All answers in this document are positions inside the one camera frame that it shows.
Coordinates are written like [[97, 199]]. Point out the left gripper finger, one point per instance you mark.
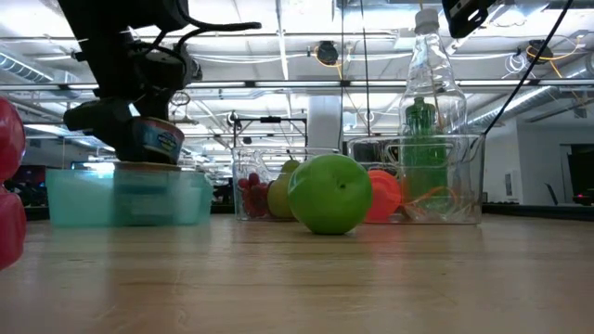
[[107, 123]]

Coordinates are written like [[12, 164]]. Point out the red bell pepper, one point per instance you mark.
[[9, 218]]

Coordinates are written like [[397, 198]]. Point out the clear plastic bin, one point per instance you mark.
[[260, 160], [464, 185]]

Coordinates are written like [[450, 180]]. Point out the dark red grape bunch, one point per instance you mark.
[[253, 195]]

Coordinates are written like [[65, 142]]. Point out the green pear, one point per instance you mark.
[[280, 195]]

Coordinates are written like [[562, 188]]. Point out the green apple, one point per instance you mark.
[[329, 195]]

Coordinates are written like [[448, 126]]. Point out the orange squeeze bottle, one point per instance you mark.
[[387, 195]]

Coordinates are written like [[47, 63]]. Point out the clear water bottle white cap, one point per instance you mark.
[[431, 69]]

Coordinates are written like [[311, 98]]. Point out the green squeeze bottle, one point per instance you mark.
[[424, 153]]

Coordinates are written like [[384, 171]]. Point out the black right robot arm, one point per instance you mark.
[[466, 16]]

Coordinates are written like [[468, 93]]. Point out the teal plastic tray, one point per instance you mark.
[[79, 199]]

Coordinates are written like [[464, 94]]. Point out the thin black vertical pole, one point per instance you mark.
[[342, 93]]

